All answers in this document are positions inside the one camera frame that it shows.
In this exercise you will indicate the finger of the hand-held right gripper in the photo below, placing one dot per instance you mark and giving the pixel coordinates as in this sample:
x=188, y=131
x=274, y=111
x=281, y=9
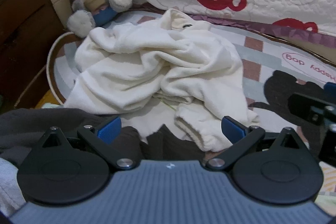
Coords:
x=307, y=108
x=330, y=88

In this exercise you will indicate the checked bed mat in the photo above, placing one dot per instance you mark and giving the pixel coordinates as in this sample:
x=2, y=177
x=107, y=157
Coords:
x=262, y=56

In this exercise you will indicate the dark grey cloth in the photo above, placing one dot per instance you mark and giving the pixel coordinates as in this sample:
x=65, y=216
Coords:
x=26, y=129

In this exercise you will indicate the cream white sweater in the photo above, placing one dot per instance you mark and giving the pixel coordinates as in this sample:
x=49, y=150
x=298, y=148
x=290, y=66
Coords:
x=131, y=69

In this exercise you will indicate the light grey cloth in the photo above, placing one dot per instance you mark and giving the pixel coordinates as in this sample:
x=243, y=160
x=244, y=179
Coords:
x=10, y=182

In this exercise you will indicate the dark wooden cabinet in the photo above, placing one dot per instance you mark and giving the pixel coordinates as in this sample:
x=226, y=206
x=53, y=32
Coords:
x=21, y=16

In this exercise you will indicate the light green cloth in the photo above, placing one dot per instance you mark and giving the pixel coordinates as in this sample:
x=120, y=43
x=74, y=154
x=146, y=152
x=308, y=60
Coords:
x=329, y=187

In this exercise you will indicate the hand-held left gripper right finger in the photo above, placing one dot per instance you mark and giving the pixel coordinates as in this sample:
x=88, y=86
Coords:
x=232, y=128

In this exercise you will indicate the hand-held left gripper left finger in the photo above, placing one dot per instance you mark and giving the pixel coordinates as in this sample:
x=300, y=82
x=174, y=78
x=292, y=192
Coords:
x=109, y=129

